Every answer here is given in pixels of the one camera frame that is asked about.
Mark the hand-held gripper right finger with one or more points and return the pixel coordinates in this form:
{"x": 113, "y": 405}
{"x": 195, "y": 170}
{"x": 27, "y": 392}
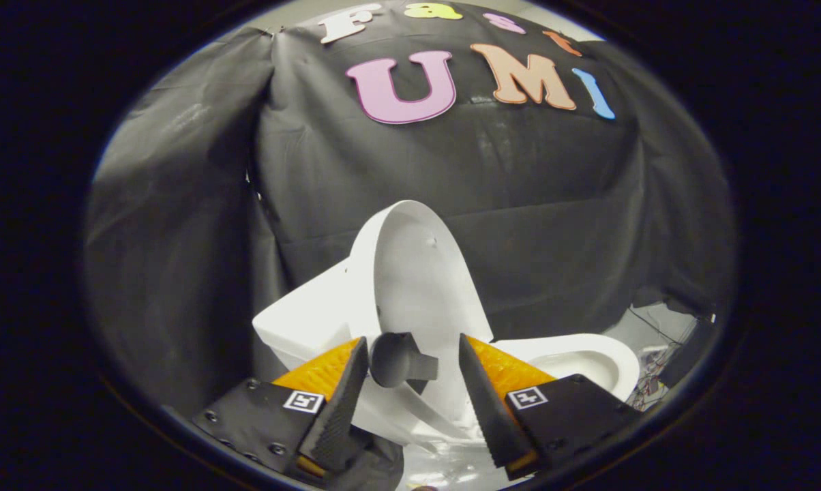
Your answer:
{"x": 489, "y": 416}

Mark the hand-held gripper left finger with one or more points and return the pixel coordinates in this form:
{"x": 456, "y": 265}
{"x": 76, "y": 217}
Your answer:
{"x": 339, "y": 416}

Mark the white toilet lid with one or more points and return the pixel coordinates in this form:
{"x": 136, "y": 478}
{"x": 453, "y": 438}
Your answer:
{"x": 417, "y": 273}

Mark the white toilet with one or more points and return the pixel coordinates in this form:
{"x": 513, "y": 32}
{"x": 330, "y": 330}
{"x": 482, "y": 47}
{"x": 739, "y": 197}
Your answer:
{"x": 301, "y": 320}

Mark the white toilet seat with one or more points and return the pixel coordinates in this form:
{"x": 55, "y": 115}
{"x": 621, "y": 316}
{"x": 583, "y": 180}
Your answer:
{"x": 622, "y": 361}

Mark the black backdrop cloth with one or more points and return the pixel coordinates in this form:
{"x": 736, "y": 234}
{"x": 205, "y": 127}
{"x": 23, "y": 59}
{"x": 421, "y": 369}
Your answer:
{"x": 519, "y": 191}

